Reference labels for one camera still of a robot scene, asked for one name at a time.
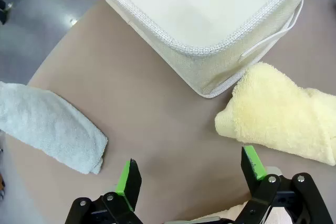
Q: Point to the yellow towel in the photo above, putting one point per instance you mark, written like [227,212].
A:
[275,113]

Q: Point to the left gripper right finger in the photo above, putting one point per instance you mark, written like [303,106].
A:
[249,171]

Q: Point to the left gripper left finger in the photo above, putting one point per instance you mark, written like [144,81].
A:
[132,182]

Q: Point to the cream fabric storage basket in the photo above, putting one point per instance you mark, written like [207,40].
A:
[223,66]

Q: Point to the teal cone-folded towel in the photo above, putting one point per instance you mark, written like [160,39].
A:
[52,129]

